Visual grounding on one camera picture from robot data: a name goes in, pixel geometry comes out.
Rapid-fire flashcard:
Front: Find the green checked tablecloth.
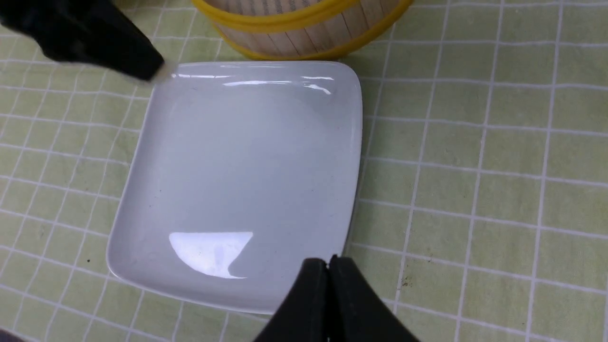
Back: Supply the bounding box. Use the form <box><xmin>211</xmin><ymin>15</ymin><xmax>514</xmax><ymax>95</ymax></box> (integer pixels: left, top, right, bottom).
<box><xmin>0</xmin><ymin>0</ymin><xmax>608</xmax><ymax>342</ymax></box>

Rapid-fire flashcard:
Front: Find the bamboo steamer basket yellow rim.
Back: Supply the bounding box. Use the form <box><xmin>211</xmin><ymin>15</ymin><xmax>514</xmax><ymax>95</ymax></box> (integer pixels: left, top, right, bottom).
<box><xmin>193</xmin><ymin>0</ymin><xmax>412</xmax><ymax>60</ymax></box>

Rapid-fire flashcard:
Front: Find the white square plate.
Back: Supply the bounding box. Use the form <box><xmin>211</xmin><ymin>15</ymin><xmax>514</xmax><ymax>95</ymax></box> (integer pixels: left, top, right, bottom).
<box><xmin>107</xmin><ymin>61</ymin><xmax>363</xmax><ymax>314</ymax></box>

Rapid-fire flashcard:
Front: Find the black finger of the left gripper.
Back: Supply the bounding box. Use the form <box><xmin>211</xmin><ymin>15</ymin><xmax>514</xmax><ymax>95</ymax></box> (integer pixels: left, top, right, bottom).
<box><xmin>0</xmin><ymin>0</ymin><xmax>166</xmax><ymax>82</ymax></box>

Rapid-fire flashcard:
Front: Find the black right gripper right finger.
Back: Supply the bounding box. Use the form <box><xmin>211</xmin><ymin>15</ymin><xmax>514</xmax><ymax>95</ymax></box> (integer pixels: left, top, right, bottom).
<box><xmin>328</xmin><ymin>256</ymin><xmax>419</xmax><ymax>342</ymax></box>

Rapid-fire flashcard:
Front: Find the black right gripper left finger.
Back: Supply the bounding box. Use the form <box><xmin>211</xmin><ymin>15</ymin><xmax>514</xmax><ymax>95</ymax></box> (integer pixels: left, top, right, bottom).
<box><xmin>255</xmin><ymin>258</ymin><xmax>329</xmax><ymax>342</ymax></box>

